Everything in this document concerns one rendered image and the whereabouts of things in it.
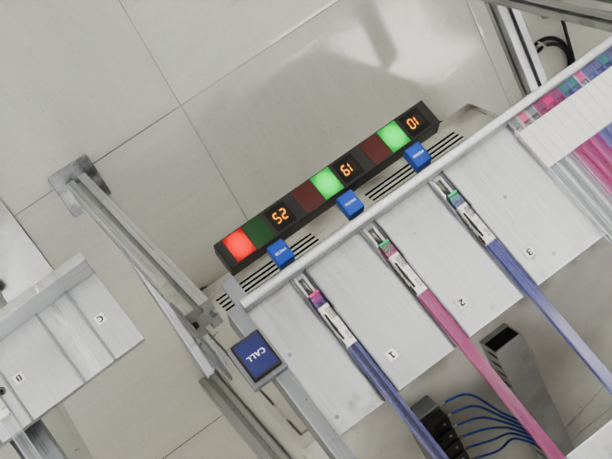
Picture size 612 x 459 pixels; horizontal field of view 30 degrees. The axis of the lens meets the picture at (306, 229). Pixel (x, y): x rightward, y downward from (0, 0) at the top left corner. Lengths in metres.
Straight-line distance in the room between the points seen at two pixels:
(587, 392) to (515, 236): 0.52
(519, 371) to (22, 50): 0.97
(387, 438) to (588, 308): 0.38
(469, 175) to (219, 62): 0.74
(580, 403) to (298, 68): 0.80
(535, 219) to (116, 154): 0.87
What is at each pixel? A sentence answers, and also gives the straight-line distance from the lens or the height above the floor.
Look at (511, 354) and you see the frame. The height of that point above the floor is 0.66.
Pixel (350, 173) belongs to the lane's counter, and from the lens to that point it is 1.49.
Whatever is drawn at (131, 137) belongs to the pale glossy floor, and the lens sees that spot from 2.07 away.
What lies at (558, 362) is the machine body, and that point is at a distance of 1.86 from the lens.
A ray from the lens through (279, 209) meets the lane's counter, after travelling 1.47.
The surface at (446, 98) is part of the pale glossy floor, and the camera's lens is 2.33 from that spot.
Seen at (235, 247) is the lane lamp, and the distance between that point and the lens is 1.45.
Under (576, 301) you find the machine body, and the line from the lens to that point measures 1.83.
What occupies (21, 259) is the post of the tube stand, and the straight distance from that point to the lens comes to 2.08.
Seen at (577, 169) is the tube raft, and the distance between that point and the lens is 1.50.
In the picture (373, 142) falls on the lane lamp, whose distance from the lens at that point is 1.50.
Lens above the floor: 1.93
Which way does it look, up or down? 59 degrees down
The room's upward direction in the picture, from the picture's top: 126 degrees clockwise
